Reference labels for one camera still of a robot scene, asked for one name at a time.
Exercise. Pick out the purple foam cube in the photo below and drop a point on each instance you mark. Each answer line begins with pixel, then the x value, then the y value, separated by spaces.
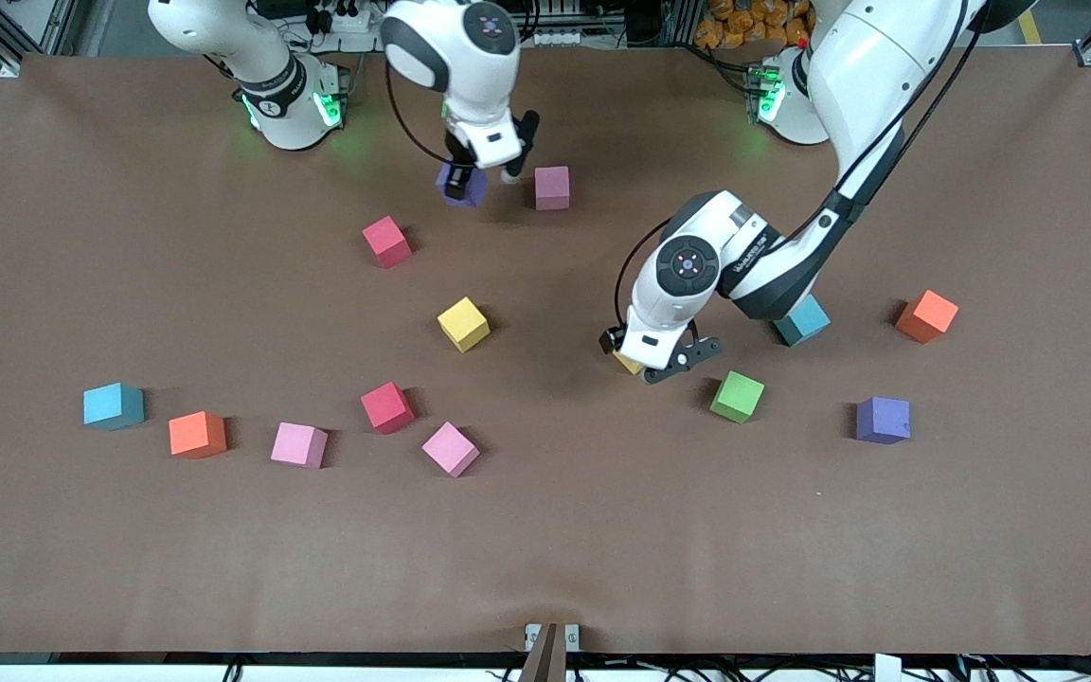
pixel 480 188
pixel 883 420

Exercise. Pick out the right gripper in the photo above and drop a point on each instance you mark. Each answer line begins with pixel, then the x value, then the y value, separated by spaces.
pixel 458 173

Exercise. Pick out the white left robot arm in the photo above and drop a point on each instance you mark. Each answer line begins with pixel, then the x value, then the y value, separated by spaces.
pixel 867 66

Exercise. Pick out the brown table cover sheet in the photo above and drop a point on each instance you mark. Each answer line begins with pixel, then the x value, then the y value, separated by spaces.
pixel 602 530

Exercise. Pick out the green foam cube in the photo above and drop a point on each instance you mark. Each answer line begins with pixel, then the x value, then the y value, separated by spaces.
pixel 737 396

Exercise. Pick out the white power strip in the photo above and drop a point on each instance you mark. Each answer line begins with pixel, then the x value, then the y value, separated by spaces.
pixel 557 38
pixel 356 21

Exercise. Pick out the metal clamp bracket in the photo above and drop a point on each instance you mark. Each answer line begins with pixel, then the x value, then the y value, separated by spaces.
pixel 572 637

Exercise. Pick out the yellow foam cube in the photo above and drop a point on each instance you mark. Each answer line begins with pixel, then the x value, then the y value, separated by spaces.
pixel 463 324
pixel 628 364

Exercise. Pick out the light blue foam cube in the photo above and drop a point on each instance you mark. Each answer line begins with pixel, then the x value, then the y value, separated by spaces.
pixel 806 327
pixel 113 405

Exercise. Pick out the pink foam cube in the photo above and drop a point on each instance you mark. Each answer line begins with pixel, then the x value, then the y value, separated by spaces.
pixel 299 444
pixel 451 449
pixel 552 188

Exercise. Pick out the small white box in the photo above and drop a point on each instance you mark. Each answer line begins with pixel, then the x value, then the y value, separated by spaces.
pixel 886 669

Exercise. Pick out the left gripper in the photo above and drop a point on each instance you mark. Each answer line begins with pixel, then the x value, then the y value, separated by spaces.
pixel 613 340

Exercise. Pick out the orange foam cube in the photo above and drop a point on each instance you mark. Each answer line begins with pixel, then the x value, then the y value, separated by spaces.
pixel 197 435
pixel 926 316

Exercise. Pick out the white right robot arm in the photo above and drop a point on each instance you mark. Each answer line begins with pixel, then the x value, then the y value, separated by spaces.
pixel 195 24

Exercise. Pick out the red foam cube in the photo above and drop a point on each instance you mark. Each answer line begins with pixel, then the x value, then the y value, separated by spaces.
pixel 387 407
pixel 386 242

